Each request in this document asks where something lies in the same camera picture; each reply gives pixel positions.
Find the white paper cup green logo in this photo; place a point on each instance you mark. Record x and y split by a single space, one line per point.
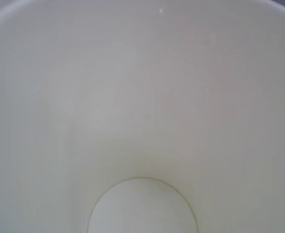
188 92

